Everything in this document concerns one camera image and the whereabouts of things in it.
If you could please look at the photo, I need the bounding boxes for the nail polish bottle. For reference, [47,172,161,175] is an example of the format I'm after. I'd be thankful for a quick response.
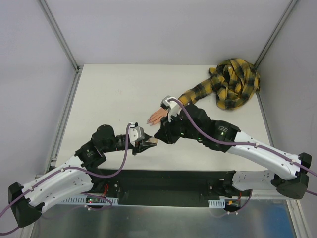
[146,137,159,144]

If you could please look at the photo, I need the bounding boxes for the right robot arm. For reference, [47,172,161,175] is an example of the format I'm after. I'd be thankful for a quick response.
[155,105,312,199]

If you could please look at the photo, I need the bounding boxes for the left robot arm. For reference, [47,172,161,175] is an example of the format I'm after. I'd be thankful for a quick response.
[8,123,158,228]

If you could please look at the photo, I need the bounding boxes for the mannequin hand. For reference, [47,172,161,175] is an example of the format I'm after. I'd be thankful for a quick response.
[147,108,168,125]

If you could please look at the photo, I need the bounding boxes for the yellow plaid shirt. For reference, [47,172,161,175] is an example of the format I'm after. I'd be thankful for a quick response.
[178,58,261,110]

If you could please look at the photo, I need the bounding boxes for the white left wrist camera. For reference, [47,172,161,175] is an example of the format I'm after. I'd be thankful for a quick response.
[128,122,145,147]

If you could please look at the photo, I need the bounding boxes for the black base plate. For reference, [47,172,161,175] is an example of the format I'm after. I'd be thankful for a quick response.
[90,170,250,207]

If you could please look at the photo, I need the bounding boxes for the left white cable duct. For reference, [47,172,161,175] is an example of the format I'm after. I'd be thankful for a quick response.
[59,195,119,206]

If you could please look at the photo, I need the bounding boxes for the white cable duct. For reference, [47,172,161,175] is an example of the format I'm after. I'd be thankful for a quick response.
[59,195,119,206]
[208,198,241,209]

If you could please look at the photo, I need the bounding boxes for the right white cable duct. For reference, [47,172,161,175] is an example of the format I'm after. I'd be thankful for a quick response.
[208,198,241,209]

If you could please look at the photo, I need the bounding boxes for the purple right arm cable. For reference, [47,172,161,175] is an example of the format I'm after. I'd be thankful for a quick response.
[169,98,317,199]

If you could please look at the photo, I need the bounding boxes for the left aluminium frame post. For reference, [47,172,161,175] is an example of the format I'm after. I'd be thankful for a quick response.
[37,0,81,72]

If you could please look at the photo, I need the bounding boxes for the aluminium frame post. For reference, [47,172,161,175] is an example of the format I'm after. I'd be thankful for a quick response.
[254,0,300,68]
[37,0,81,72]

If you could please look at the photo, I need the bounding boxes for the right aluminium frame post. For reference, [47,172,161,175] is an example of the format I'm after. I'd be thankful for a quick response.
[254,0,300,68]

